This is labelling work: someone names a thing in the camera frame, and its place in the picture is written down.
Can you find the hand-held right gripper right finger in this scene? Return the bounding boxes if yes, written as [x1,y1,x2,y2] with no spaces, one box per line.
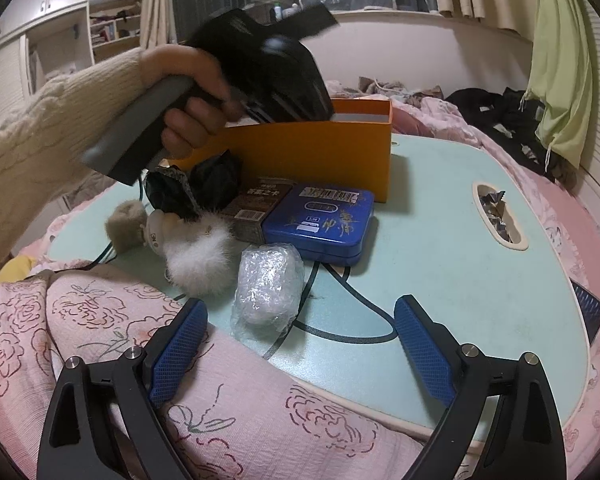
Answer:
[394,295,567,480]

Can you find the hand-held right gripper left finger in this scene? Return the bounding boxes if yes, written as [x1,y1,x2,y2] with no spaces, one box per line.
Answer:
[36,297,209,480]

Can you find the orange cardboard box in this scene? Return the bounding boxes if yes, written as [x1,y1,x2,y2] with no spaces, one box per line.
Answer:
[167,99,394,205]

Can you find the white fluffy pompom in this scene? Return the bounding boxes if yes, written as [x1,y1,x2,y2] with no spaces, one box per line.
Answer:
[164,211,237,297]

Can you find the bubble bundle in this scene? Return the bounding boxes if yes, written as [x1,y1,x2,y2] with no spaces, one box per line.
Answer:
[230,243,306,342]

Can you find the beige fluffy pompom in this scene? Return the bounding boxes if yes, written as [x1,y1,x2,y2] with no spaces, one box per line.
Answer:
[105,200,149,254]

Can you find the brown card box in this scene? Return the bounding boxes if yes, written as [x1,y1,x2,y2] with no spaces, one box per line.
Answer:
[227,176,297,244]

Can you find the black pouch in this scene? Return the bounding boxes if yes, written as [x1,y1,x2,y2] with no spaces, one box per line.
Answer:
[144,152,244,221]

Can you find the blue tin box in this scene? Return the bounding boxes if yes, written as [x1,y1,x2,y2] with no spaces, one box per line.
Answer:
[261,183,376,267]

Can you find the cream knit sleeved forearm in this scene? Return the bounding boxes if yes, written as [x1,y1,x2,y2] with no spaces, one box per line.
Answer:
[0,47,148,282]

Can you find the mint cartoon printed desktop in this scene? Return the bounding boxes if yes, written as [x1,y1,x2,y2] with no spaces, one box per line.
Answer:
[45,132,600,442]

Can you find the person's left hand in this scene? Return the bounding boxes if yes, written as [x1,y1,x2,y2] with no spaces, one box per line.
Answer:
[139,44,247,161]

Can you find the pink floral bedding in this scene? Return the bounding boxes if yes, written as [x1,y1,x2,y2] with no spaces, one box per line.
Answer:
[0,80,600,480]

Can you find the brown crumpled cloth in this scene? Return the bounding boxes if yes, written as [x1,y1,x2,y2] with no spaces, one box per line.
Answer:
[357,76,448,106]

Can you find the crumpled foil wrappers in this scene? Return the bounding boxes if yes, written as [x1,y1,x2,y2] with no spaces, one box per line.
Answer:
[479,187,515,245]

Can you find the white bookshelf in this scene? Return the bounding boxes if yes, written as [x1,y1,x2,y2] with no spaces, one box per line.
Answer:
[88,6,144,62]

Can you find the black phone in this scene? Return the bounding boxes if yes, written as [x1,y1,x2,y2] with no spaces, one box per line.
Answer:
[570,277,600,346]

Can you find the large black clothes pile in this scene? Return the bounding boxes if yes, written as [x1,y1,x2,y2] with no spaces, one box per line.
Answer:
[446,87,577,182]

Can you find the white wardrobe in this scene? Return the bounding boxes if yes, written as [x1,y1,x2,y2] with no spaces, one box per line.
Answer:
[0,0,92,111]

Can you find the light green hanging cloth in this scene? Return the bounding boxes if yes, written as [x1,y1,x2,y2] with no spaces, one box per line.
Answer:
[526,0,597,172]

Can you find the black cable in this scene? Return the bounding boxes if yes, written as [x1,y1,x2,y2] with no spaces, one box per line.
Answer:
[55,175,148,274]

